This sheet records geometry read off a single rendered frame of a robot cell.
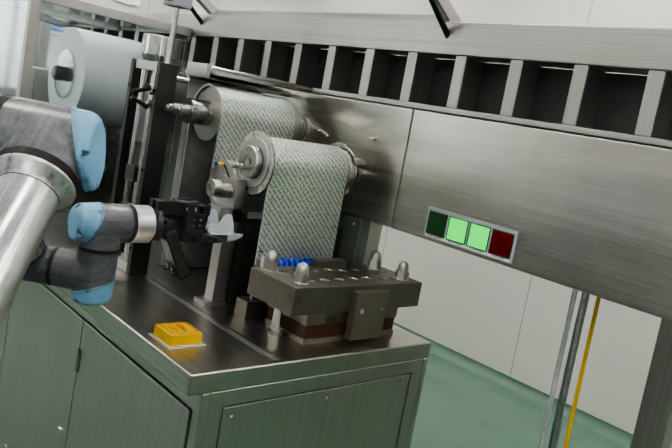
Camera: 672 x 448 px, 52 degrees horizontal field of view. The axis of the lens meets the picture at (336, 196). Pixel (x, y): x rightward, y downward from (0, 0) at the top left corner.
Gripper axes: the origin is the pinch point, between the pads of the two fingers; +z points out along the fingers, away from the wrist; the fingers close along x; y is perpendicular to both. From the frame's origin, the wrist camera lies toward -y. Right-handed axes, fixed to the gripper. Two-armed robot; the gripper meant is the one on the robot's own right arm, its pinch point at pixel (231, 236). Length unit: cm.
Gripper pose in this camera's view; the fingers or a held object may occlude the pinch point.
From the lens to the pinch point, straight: 154.1
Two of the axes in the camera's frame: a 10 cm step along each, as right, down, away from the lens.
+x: -6.6, -1.8, 7.3
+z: 7.3, 0.6, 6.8
